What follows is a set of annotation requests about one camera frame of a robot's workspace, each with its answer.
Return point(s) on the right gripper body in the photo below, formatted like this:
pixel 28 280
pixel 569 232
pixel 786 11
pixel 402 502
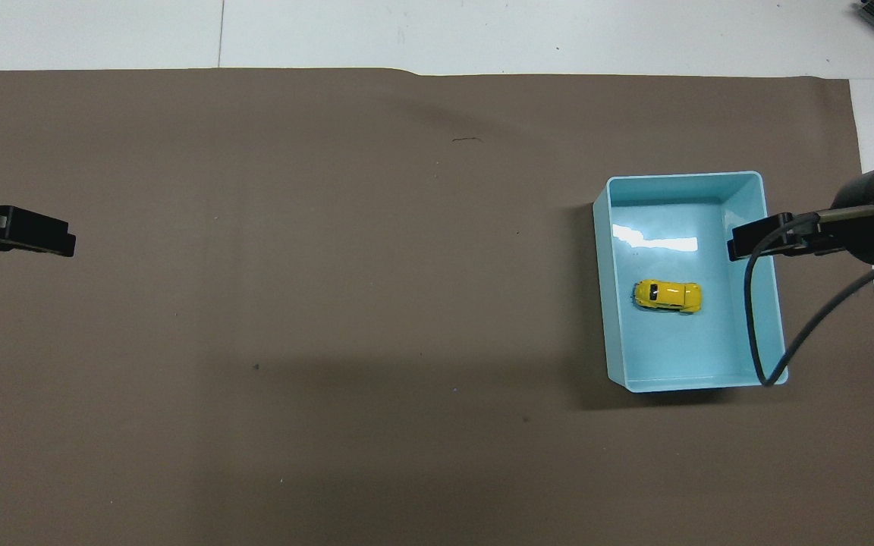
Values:
pixel 866 235

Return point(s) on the yellow toy beetle car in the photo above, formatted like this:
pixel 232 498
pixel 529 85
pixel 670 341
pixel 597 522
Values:
pixel 668 296

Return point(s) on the light blue plastic bin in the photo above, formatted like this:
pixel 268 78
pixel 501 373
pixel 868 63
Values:
pixel 680 349

